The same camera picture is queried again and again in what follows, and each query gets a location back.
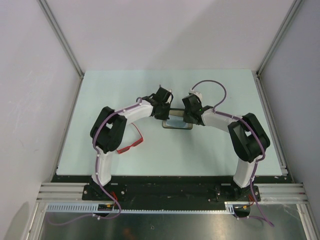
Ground dark green glasses case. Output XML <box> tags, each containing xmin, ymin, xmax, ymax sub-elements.
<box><xmin>162</xmin><ymin>108</ymin><xmax>193</xmax><ymax>130</ymax></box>

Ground red sunglasses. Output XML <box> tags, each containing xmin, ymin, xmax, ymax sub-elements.
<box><xmin>116</xmin><ymin>123</ymin><xmax>144</xmax><ymax>154</ymax></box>

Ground light blue cleaning cloth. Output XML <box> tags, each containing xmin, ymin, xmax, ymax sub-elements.
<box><xmin>166</xmin><ymin>119</ymin><xmax>188</xmax><ymax>128</ymax></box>

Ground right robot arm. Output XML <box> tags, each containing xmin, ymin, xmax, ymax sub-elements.
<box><xmin>182</xmin><ymin>93</ymin><xmax>271</xmax><ymax>201</ymax></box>

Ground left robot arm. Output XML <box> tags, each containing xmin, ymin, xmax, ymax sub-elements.
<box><xmin>90</xmin><ymin>86</ymin><xmax>174</xmax><ymax>200</ymax></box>

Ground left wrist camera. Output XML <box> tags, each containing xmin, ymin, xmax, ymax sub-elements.
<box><xmin>166</xmin><ymin>89</ymin><xmax>174</xmax><ymax>104</ymax></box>

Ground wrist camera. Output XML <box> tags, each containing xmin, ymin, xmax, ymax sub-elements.
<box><xmin>188</xmin><ymin>88</ymin><xmax>203</xmax><ymax>100</ymax></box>
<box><xmin>166</xmin><ymin>89</ymin><xmax>174</xmax><ymax>104</ymax></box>

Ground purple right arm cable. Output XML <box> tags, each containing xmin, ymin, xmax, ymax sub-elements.
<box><xmin>189</xmin><ymin>79</ymin><xmax>276</xmax><ymax>228</ymax></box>

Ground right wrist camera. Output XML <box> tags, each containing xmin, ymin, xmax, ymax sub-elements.
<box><xmin>188</xmin><ymin>88</ymin><xmax>203</xmax><ymax>100</ymax></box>

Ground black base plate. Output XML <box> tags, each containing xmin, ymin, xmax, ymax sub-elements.
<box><xmin>51</xmin><ymin>174</ymin><xmax>293</xmax><ymax>207</ymax></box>

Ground aluminium front rail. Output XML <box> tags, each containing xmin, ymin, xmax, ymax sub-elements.
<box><xmin>37</xmin><ymin>183</ymin><xmax>309</xmax><ymax>205</ymax></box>

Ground grey slotted cable duct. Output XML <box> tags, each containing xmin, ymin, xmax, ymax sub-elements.
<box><xmin>46</xmin><ymin>201</ymin><xmax>249</xmax><ymax>214</ymax></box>

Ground right aluminium frame post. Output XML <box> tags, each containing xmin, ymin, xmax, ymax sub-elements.
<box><xmin>255</xmin><ymin>0</ymin><xmax>305</xmax><ymax>76</ymax></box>

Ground aluminium frame post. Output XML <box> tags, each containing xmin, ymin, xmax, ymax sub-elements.
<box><xmin>255</xmin><ymin>0</ymin><xmax>305</xmax><ymax>76</ymax></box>
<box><xmin>36</xmin><ymin>0</ymin><xmax>85</xmax><ymax>80</ymax></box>

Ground left aluminium frame post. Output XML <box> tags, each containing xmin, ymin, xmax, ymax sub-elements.
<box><xmin>36</xmin><ymin>0</ymin><xmax>85</xmax><ymax>80</ymax></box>

